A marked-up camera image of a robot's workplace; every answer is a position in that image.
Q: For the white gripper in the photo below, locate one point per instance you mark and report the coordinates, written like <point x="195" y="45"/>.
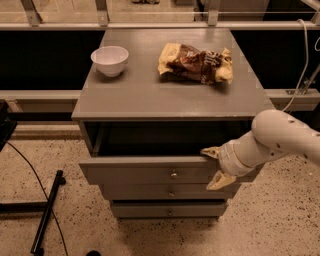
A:
<point x="227" y="159"/>

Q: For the grey top drawer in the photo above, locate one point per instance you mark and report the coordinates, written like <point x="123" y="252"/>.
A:
<point x="152" y="170"/>

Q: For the grey drawer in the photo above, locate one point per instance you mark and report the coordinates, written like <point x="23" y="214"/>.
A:
<point x="152" y="170"/>
<point x="165" y="191"/>
<point x="168" y="210"/>

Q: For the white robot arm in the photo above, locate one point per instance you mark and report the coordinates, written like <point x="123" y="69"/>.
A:
<point x="273" y="135"/>

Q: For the grey wooden drawer cabinet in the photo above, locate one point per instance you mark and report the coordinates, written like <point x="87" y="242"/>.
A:
<point x="142" y="113"/>

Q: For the grey bottom drawer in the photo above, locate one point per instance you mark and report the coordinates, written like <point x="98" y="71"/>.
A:
<point x="168" y="210"/>

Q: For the grey middle drawer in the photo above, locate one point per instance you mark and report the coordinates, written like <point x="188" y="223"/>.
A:
<point x="165" y="191"/>

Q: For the yellow brown snack bag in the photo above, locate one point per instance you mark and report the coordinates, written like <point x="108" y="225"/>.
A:
<point x="206" y="67"/>

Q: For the white ceramic bowl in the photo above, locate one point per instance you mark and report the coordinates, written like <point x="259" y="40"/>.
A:
<point x="110" y="60"/>

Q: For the black stand base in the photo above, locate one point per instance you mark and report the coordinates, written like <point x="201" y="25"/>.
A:
<point x="45" y="208"/>

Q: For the black equipment box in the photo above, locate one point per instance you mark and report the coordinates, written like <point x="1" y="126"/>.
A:
<point x="7" y="126"/>

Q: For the metal railing frame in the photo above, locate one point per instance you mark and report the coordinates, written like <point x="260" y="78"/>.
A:
<point x="75" y="15"/>

